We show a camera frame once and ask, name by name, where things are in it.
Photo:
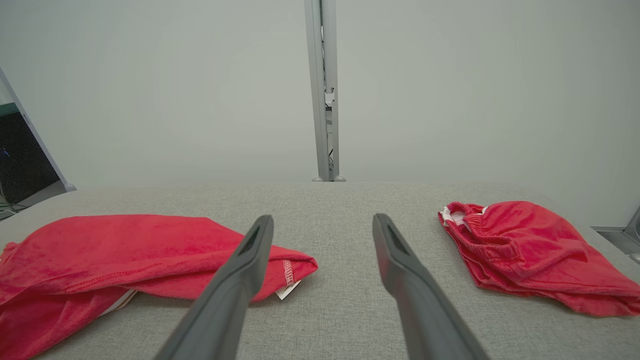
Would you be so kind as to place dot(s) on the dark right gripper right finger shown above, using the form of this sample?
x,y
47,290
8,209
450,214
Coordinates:
x,y
415,300

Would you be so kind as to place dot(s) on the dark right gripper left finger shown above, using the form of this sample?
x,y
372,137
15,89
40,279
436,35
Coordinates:
x,y
230,295

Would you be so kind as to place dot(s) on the red shorts with white stripes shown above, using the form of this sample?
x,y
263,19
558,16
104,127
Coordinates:
x,y
525,250

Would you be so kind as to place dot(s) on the red jersey with number 23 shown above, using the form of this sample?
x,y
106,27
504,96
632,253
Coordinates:
x,y
100,255

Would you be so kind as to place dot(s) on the grey metal partition post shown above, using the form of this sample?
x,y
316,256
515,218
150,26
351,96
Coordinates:
x,y
320,100

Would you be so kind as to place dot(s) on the grey metal frame foot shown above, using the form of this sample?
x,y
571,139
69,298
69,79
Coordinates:
x,y
622,237

